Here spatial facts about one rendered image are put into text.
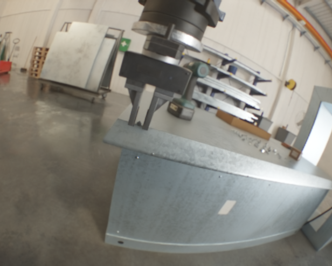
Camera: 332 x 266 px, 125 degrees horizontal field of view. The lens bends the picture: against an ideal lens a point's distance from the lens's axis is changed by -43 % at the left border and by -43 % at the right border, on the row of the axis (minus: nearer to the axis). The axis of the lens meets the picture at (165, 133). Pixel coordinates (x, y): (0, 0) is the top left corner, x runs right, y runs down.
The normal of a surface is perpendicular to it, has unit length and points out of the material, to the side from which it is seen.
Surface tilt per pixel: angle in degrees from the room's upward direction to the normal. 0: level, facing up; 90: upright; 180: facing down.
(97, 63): 78
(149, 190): 90
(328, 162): 90
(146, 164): 90
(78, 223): 0
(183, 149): 67
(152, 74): 100
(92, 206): 0
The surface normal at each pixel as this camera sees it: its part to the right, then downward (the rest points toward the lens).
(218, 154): 0.20, -0.03
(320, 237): -0.95, -0.29
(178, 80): 0.02, 0.50
